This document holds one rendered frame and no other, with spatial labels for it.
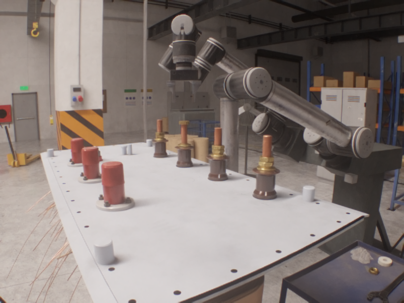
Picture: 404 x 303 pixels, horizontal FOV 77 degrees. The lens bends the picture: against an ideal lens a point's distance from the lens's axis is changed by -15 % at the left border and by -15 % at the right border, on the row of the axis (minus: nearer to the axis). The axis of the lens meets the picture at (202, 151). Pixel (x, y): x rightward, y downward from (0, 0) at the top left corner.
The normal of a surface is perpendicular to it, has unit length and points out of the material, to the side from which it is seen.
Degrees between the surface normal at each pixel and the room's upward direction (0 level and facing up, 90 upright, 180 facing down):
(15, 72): 90
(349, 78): 90
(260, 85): 87
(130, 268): 0
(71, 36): 90
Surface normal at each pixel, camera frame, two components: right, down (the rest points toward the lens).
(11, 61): 0.55, 0.15
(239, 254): 0.00, -0.98
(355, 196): -0.93, 0.07
